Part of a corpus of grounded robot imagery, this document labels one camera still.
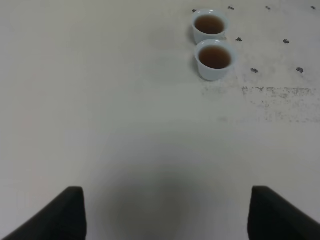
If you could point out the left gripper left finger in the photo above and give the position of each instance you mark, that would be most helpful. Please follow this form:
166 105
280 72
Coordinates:
64 218

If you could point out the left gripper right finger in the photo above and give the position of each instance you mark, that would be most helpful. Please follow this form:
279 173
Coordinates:
271 217

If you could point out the near light blue teacup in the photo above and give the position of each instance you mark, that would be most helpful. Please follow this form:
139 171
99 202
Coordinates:
214 59

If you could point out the light blue teacup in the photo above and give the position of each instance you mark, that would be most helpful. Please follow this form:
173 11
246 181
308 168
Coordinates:
209 24
214 59

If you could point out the far light blue teacup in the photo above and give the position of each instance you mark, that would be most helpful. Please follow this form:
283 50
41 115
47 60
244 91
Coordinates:
209 24

